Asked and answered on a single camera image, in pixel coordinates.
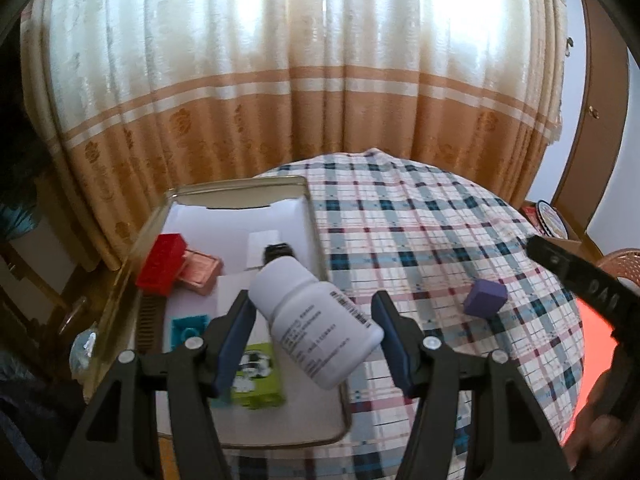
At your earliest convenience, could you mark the wicker chair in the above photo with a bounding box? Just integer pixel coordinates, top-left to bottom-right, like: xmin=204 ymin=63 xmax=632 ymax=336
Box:
xmin=597 ymin=248 xmax=640 ymax=291

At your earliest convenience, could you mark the purple block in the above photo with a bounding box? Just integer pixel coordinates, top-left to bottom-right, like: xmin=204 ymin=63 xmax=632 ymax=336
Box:
xmin=462 ymin=279 xmax=508 ymax=319

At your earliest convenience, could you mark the red plastic block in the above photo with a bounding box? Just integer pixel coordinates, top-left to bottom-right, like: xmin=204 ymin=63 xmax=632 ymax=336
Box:
xmin=136 ymin=233 xmax=187 ymax=292

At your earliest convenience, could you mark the cream and orange curtain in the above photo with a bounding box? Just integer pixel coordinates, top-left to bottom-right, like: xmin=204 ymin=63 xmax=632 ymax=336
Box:
xmin=20 ymin=0 xmax=568 ymax=256

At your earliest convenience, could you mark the dark cloth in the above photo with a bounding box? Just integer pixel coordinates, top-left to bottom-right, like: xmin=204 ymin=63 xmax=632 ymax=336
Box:
xmin=0 ymin=350 xmax=86 ymax=480

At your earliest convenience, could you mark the person's right hand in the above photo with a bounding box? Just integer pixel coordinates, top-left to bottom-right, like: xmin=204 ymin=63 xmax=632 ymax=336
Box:
xmin=565 ymin=360 xmax=640 ymax=467

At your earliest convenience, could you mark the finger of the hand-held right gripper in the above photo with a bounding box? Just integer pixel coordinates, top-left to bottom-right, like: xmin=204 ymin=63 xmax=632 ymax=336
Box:
xmin=527 ymin=235 xmax=583 ymax=288

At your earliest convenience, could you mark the wooden wardrobe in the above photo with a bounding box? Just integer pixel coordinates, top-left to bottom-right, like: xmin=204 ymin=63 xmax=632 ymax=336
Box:
xmin=550 ymin=0 xmax=631 ymax=241

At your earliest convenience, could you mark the copper pink box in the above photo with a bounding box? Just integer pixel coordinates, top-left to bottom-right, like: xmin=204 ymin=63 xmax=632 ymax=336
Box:
xmin=172 ymin=247 xmax=224 ymax=297

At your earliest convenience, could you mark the clear plastic bottle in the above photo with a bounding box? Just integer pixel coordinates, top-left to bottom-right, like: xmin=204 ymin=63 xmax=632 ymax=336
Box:
xmin=70 ymin=327 xmax=101 ymax=381

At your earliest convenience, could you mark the cardboard box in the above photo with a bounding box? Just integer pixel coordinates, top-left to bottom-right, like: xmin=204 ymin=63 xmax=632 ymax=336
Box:
xmin=520 ymin=200 xmax=593 ymax=256

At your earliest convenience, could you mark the green printed carton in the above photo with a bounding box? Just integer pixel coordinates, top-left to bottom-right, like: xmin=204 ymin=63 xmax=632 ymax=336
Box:
xmin=210 ymin=342 xmax=287 ymax=410

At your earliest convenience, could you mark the decorative plate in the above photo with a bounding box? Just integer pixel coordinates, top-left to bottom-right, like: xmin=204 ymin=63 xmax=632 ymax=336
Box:
xmin=535 ymin=201 xmax=568 ymax=238

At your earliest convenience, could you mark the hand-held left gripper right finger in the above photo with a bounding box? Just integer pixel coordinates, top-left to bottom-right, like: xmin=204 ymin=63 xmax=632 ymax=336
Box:
xmin=371 ymin=291 xmax=573 ymax=480

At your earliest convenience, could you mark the blue cloth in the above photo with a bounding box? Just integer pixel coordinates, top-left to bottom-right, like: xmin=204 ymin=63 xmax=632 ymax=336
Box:
xmin=0 ymin=204 xmax=38 ymax=241

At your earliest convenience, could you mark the wooden chair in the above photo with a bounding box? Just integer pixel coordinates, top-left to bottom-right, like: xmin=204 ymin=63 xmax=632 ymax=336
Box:
xmin=0 ymin=240 xmax=121 ymax=351

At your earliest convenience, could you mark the teal plastic block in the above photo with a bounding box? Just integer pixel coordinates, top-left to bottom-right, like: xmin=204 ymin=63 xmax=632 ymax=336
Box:
xmin=167 ymin=315 xmax=210 ymax=353

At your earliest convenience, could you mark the white box with red label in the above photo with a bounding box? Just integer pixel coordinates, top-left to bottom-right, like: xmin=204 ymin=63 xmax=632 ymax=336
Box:
xmin=216 ymin=271 xmax=275 ymax=348

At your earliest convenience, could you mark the white pill bottle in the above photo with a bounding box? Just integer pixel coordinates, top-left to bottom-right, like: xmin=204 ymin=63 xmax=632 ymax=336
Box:
xmin=248 ymin=256 xmax=385 ymax=390

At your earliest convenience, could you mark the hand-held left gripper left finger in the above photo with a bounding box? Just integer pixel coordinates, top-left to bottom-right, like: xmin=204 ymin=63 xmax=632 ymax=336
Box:
xmin=57 ymin=290 xmax=257 ymax=480

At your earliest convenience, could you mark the brown ribbed wooden holder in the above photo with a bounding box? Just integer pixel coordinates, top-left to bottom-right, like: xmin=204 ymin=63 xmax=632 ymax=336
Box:
xmin=135 ymin=292 xmax=168 ymax=356

